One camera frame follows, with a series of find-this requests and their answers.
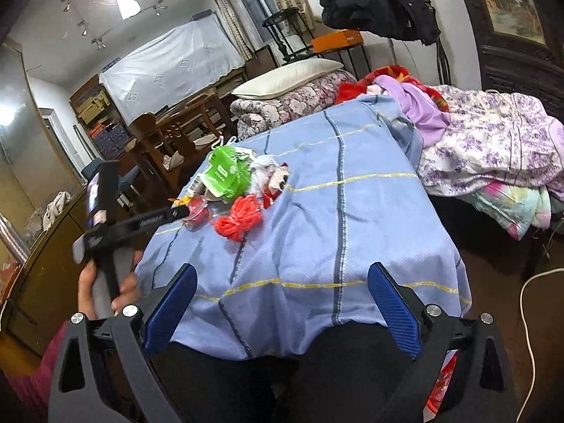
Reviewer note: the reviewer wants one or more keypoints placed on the dark floral quilt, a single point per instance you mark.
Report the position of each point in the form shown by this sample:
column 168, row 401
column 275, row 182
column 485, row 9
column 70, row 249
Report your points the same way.
column 282, row 108

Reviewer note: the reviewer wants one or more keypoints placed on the lilac cloth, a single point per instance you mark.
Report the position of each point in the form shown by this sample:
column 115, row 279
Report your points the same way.
column 423, row 105

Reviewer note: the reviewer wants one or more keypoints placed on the red white wrapper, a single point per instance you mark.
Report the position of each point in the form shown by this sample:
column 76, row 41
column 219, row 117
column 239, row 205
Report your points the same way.
column 277, row 180

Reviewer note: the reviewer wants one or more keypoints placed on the white and colourful wrapper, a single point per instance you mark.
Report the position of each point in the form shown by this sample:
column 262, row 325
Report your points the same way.
column 213, row 196

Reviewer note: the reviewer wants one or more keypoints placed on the pastel tie-dye blanket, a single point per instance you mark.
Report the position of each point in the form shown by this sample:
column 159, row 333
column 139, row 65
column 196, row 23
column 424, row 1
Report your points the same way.
column 506, row 205

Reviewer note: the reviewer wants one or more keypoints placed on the wooden chair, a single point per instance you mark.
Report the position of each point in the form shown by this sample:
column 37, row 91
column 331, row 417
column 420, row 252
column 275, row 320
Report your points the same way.
column 145, row 141

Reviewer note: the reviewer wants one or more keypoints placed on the carved screen with painting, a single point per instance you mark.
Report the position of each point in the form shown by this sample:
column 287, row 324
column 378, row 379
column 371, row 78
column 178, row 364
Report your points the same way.
column 506, row 0

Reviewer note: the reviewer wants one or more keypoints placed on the wooden table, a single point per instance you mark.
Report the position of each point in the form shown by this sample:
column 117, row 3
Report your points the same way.
column 202, row 112

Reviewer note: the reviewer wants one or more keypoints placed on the person's left forearm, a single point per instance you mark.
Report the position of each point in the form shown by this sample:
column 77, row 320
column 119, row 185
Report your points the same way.
column 39, row 374

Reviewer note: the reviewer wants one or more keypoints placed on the white cloth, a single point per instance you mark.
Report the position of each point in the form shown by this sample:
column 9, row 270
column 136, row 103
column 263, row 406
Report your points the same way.
column 57, row 207

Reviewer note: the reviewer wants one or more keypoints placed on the black jacket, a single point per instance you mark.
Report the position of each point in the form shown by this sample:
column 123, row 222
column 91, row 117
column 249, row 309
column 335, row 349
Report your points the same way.
column 374, row 0

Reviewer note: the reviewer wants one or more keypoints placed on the purple floral quilt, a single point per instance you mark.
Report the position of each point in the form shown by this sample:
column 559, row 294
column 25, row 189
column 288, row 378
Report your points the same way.
column 493, row 141

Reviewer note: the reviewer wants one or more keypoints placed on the black metal stand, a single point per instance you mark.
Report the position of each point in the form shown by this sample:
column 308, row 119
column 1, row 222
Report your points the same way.
column 282, row 15

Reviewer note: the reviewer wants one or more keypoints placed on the orange box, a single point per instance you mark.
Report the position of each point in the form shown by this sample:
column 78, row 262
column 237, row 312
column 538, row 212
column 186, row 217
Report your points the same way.
column 337, row 40

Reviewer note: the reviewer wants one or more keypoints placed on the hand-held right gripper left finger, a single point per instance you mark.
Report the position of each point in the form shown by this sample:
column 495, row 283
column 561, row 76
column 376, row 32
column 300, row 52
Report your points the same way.
column 172, row 308

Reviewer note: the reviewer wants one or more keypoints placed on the white printed packet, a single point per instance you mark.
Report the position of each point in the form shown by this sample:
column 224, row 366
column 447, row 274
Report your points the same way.
column 196, row 185

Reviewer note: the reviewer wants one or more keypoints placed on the large mirror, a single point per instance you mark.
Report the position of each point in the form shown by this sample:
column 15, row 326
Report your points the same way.
column 31, row 141

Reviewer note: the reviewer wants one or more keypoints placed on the ceiling track spotlights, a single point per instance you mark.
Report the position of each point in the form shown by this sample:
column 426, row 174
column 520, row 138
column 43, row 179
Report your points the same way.
column 98, row 44

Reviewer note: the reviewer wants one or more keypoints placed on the red mesh bag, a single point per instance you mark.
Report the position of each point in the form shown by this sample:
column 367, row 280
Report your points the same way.
column 240, row 218

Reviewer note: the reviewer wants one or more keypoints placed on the white crumpled tissue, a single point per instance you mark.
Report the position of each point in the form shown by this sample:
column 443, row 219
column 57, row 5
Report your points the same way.
column 264, row 165

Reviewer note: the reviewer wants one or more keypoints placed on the wooden shelf with boxes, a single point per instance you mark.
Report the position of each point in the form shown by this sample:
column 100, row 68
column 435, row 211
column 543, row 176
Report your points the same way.
column 92, row 105

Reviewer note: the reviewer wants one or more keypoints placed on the glass window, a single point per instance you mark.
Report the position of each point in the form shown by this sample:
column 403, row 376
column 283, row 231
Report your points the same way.
column 253, row 13

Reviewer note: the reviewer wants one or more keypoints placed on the green snack packet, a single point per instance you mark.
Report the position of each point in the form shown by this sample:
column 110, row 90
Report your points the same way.
column 224, row 172

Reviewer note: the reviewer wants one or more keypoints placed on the red blanket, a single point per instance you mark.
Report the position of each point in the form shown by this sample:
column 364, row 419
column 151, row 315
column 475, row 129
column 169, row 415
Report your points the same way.
column 348, row 90

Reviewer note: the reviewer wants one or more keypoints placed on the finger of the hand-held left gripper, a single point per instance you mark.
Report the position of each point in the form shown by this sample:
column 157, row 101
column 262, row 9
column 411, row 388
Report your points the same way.
column 158, row 219

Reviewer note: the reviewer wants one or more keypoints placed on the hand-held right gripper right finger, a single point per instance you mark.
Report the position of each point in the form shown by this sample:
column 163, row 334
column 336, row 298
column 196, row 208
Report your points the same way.
column 392, row 308

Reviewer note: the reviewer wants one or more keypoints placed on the black coat stand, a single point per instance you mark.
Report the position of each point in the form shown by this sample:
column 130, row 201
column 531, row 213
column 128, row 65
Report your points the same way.
column 443, row 61

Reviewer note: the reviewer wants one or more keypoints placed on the blue checked blanket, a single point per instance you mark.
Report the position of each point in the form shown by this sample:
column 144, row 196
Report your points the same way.
column 317, row 238

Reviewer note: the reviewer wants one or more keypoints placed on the person's left hand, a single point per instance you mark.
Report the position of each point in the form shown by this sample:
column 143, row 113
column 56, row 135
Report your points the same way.
column 88, row 291

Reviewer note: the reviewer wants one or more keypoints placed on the white pillow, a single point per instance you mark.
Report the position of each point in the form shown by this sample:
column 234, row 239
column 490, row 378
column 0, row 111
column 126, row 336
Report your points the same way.
column 286, row 77

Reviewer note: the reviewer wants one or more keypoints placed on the wooden cabinet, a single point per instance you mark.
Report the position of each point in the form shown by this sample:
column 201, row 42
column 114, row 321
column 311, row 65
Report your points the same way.
column 48, row 273

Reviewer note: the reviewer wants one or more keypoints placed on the red jelly cup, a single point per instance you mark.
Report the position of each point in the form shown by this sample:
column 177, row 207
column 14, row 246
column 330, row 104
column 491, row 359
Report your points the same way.
column 198, row 213

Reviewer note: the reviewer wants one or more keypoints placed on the white cloth cover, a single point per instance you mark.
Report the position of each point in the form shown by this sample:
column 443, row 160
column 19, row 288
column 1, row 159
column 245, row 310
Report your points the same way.
column 167, row 66

